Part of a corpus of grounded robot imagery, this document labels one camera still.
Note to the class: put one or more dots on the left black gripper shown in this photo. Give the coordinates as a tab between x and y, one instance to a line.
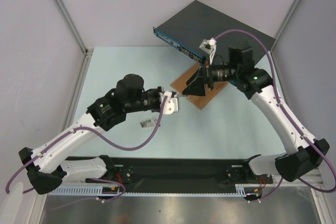
157	91

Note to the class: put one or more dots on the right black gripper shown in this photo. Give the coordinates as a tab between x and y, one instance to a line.
207	77

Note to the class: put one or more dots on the silver SFP plug module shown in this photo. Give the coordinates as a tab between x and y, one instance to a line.
179	95

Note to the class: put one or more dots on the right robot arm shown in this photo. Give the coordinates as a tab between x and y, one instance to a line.
303	151

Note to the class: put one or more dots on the wooden base board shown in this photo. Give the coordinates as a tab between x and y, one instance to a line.
199	101

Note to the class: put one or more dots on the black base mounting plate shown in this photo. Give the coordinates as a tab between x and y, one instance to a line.
173	173

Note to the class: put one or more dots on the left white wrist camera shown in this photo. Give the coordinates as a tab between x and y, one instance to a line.
169	102

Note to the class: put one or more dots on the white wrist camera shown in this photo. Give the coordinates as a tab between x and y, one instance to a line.
209	46
169	102

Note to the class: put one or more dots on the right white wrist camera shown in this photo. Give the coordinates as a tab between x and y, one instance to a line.
209	46

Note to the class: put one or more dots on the black blue network switch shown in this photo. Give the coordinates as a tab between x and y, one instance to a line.
189	27

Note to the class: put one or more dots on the left aluminium frame post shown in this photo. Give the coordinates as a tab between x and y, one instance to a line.
71	25

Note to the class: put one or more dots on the aluminium frame post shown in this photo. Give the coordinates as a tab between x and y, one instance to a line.
291	11
71	25

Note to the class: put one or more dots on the white slotted cable duct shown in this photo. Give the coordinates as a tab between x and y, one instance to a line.
97	190

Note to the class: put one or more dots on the right aluminium frame post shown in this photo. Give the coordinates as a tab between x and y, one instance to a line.
291	11

